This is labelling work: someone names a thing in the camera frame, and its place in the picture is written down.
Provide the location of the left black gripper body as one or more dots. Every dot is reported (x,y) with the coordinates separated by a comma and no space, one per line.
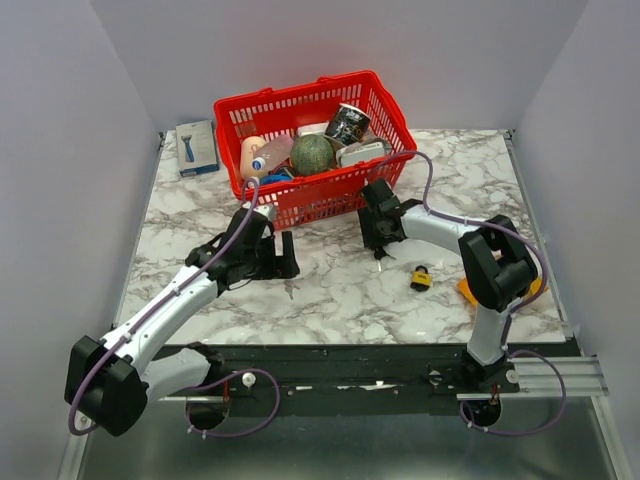
(264,264)

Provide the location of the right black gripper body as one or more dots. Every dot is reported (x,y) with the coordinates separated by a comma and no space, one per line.
(371,229)

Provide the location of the black head key set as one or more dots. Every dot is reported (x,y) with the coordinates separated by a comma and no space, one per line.
(380,253)

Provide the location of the silver key bunch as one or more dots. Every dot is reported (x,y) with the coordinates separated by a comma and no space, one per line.
(290,288)

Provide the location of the yellow black padlock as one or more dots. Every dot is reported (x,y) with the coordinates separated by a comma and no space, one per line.
(421,279)

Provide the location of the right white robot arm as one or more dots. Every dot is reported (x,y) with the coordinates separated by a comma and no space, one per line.
(497,263)

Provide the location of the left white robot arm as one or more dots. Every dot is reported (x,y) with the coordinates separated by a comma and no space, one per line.
(112,380)

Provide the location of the silver tin container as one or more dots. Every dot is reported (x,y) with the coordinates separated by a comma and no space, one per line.
(362,152)

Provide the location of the blue object in basket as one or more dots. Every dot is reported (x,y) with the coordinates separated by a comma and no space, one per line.
(279,176)

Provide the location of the green round melon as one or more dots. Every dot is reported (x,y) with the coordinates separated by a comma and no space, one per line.
(311,155)

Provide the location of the black printed can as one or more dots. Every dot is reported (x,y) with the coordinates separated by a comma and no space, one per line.
(348,125)

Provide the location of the red plastic shopping basket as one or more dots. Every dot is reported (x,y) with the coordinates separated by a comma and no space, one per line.
(269,113)

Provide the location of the pink lotion bottle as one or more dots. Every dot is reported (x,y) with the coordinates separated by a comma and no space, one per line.
(260,157)

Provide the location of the white box in basket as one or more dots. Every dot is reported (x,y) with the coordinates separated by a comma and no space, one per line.
(312,129)

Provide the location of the blue razor package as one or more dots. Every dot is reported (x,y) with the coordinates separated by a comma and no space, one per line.
(196,149)

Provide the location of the orange snack bag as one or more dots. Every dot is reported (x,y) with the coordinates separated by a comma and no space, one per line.
(464,289)

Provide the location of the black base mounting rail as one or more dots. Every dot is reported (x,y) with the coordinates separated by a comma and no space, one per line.
(356,380)

